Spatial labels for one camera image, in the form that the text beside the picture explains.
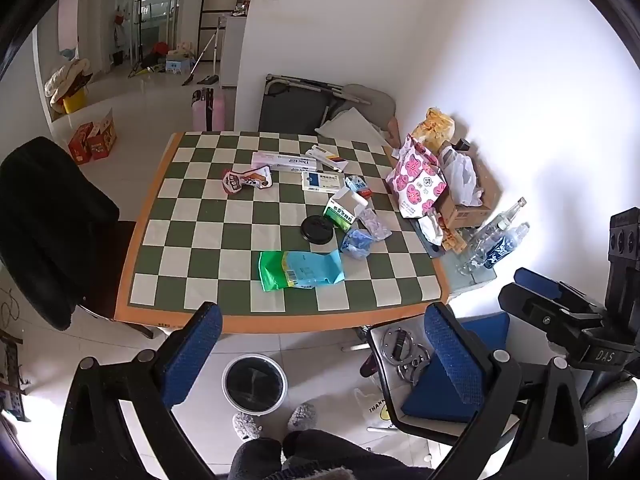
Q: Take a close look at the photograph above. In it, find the pink flower print bag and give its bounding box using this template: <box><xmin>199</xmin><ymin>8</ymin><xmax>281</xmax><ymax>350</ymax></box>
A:
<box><xmin>385</xmin><ymin>134</ymin><xmax>448</xmax><ymax>220</ymax></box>

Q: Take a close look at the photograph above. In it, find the grey padded chair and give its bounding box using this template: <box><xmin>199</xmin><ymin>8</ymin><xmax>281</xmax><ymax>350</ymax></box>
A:
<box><xmin>327</xmin><ymin>83</ymin><xmax>397</xmax><ymax>132</ymax></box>

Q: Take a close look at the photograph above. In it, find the red black object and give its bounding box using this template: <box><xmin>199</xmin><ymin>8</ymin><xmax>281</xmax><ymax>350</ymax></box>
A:
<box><xmin>359</xmin><ymin>351</ymin><xmax>381</xmax><ymax>379</ymax></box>

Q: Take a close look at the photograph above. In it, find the crumpled blue wrapper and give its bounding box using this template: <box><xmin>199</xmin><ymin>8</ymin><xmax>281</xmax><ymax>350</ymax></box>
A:
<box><xmin>340</xmin><ymin>229</ymin><xmax>377</xmax><ymax>260</ymax></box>

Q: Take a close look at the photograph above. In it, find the black round lid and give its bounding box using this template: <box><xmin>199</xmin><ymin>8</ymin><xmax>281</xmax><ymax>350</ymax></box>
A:
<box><xmin>300</xmin><ymin>215</ymin><xmax>333</xmax><ymax>246</ymax></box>

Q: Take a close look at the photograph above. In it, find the broom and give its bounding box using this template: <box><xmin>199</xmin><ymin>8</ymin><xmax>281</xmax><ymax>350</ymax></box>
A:
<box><xmin>180</xmin><ymin>30</ymin><xmax>221</xmax><ymax>86</ymax></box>

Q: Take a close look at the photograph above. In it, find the orange snack packet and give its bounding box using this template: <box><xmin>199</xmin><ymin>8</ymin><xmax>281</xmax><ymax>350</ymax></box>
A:
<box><xmin>441</xmin><ymin>227</ymin><xmax>468</xmax><ymax>253</ymax></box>

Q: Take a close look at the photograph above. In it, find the black office chair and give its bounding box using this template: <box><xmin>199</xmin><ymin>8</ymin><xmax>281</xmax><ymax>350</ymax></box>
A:
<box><xmin>0</xmin><ymin>136</ymin><xmax>138</xmax><ymax>332</ymax></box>

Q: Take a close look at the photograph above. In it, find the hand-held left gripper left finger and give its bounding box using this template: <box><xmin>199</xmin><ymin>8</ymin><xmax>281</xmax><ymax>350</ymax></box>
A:
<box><xmin>57</xmin><ymin>301</ymin><xmax>224</xmax><ymax>480</ymax></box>

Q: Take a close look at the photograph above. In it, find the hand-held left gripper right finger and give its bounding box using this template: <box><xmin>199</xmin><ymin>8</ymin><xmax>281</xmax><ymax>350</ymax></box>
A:
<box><xmin>424</xmin><ymin>302</ymin><xmax>590</xmax><ymax>480</ymax></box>

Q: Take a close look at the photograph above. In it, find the person's right forearm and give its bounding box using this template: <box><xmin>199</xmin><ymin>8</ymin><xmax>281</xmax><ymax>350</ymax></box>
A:
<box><xmin>582</xmin><ymin>379</ymin><xmax>639</xmax><ymax>442</ymax></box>

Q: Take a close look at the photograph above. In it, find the brown cardboard box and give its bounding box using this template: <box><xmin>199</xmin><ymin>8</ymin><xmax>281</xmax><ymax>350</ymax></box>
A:
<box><xmin>432</xmin><ymin>145</ymin><xmax>503</xmax><ymax>233</ymax></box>

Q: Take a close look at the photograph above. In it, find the orange edged table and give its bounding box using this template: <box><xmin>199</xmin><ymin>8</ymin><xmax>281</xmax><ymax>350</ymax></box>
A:
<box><xmin>114</xmin><ymin>131</ymin><xmax>453</xmax><ymax>336</ymax></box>

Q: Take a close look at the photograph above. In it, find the red white snack wrapper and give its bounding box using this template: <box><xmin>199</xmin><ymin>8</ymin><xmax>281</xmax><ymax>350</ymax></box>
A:
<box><xmin>221</xmin><ymin>167</ymin><xmax>275</xmax><ymax>196</ymax></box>

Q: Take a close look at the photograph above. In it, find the green blue plastic pouch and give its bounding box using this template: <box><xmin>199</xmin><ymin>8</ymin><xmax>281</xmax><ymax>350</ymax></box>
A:
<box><xmin>257</xmin><ymin>249</ymin><xmax>347</xmax><ymax>292</ymax></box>

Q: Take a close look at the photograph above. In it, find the grey folding bed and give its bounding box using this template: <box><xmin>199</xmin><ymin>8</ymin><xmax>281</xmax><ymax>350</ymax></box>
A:
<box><xmin>257</xmin><ymin>73</ymin><xmax>361</xmax><ymax>134</ymax></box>

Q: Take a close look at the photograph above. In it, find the slim white striped box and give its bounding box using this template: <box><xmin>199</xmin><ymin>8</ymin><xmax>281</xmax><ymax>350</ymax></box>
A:
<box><xmin>305</xmin><ymin>145</ymin><xmax>348</xmax><ymax>171</ymax></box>

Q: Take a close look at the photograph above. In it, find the blue label plastic bottle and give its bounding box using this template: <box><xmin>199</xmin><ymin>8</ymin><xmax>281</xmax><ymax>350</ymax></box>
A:
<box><xmin>470</xmin><ymin>222</ymin><xmax>531</xmax><ymax>270</ymax></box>

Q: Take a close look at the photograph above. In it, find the grey fluffy slipper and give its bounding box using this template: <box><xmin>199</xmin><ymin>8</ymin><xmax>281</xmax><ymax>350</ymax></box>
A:
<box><xmin>286</xmin><ymin>402</ymin><xmax>318</xmax><ymax>432</ymax></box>
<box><xmin>231</xmin><ymin>411</ymin><xmax>261</xmax><ymax>442</ymax></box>

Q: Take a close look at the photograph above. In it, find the yellow snack bag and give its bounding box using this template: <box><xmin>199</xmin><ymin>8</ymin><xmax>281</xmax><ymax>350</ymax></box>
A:
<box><xmin>410</xmin><ymin>106</ymin><xmax>457</xmax><ymax>153</ymax></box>

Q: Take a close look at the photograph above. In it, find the small cartoon milk carton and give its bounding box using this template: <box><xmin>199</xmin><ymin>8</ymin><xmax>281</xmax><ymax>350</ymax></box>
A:
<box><xmin>346</xmin><ymin>175</ymin><xmax>373</xmax><ymax>200</ymax></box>

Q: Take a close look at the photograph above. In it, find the green checkered table mat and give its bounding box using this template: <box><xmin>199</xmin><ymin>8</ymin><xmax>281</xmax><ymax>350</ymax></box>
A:
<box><xmin>129</xmin><ymin>132</ymin><xmax>446</xmax><ymax>317</ymax></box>

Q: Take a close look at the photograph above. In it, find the yellow bin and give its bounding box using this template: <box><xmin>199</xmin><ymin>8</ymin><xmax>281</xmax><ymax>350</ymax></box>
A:
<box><xmin>61</xmin><ymin>91</ymin><xmax>87</xmax><ymax>115</ymax></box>

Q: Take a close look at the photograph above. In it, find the clear blister pack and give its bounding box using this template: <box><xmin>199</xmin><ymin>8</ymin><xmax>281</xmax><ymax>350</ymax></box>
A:
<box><xmin>357</xmin><ymin>207</ymin><xmax>392</xmax><ymax>241</ymax></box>

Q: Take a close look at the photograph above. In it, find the pink suitcase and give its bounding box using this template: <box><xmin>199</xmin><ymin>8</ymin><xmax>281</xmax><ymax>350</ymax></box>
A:
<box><xmin>191</xmin><ymin>87</ymin><xmax>227</xmax><ymax>132</ymax></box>

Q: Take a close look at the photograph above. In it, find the clear plastic bottle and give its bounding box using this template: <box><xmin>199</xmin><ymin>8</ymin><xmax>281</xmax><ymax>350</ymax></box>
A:
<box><xmin>457</xmin><ymin>196</ymin><xmax>528</xmax><ymax>276</ymax></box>

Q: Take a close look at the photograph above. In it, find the dustpan with long handle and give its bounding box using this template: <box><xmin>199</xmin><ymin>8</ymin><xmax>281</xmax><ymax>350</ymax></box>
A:
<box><xmin>196</xmin><ymin>16</ymin><xmax>222</xmax><ymax>85</ymax></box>

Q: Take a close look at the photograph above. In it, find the crumpled white tissue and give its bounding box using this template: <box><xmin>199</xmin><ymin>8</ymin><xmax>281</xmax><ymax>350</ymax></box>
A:
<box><xmin>417</xmin><ymin>210</ymin><xmax>446</xmax><ymax>247</ymax></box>

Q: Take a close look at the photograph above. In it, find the black framed grey chair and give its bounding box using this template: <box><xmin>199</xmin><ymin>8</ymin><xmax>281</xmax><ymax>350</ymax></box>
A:
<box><xmin>366</xmin><ymin>310</ymin><xmax>532</xmax><ymax>447</ymax></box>

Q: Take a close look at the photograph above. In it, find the round metal part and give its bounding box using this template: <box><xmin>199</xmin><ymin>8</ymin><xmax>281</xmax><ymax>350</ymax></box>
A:
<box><xmin>397</xmin><ymin>347</ymin><xmax>432</xmax><ymax>386</ymax></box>
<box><xmin>381</xmin><ymin>327</ymin><xmax>417</xmax><ymax>362</ymax></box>

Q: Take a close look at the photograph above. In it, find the long white toothpaste box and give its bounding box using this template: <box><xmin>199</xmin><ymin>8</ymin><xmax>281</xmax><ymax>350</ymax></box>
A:
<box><xmin>251</xmin><ymin>151</ymin><xmax>320</xmax><ymax>173</ymax></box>

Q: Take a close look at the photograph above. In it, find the red cardboard box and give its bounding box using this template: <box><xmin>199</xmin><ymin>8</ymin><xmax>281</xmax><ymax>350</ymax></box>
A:
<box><xmin>87</xmin><ymin>109</ymin><xmax>119</xmax><ymax>161</ymax></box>
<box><xmin>68</xmin><ymin>122</ymin><xmax>97</xmax><ymax>165</ymax></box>

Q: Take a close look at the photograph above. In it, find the round trash bin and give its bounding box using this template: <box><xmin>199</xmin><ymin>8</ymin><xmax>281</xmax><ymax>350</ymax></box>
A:
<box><xmin>221</xmin><ymin>353</ymin><xmax>289</xmax><ymax>415</ymax></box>

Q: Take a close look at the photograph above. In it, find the blue seat cushion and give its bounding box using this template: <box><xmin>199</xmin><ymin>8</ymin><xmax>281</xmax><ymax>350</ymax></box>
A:
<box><xmin>401</xmin><ymin>310</ymin><xmax>511</xmax><ymax>423</ymax></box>

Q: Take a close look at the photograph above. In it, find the white cabinet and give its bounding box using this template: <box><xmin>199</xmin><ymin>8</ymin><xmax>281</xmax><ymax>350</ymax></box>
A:
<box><xmin>218</xmin><ymin>13</ymin><xmax>247</xmax><ymax>89</ymax></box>

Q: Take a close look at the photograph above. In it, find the white yellow print plastic bag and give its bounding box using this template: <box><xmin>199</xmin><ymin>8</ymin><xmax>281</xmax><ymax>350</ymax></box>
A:
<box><xmin>354</xmin><ymin>386</ymin><xmax>401</xmax><ymax>433</ymax></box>

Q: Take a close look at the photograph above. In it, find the white flat board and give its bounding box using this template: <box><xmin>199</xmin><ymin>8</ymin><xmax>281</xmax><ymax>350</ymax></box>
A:
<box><xmin>315</xmin><ymin>108</ymin><xmax>392</xmax><ymax>144</ymax></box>

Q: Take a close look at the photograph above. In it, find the green white open box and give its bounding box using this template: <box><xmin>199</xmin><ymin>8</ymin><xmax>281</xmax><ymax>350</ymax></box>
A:
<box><xmin>322</xmin><ymin>187</ymin><xmax>370</xmax><ymax>233</ymax></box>

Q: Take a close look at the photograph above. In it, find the white blue medicine box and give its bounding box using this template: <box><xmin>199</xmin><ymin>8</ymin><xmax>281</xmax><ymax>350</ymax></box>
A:
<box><xmin>301</xmin><ymin>171</ymin><xmax>347</xmax><ymax>195</ymax></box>

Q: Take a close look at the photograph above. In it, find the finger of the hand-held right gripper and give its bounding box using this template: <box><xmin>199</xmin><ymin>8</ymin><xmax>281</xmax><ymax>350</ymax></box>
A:
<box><xmin>514</xmin><ymin>267</ymin><xmax>607</xmax><ymax>313</ymax></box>
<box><xmin>498</xmin><ymin>282</ymin><xmax>596</xmax><ymax>358</ymax></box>

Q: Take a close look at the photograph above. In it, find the pile of blankets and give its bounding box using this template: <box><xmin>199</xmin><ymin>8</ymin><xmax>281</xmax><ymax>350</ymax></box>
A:
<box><xmin>44</xmin><ymin>58</ymin><xmax>94</xmax><ymax>100</ymax></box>

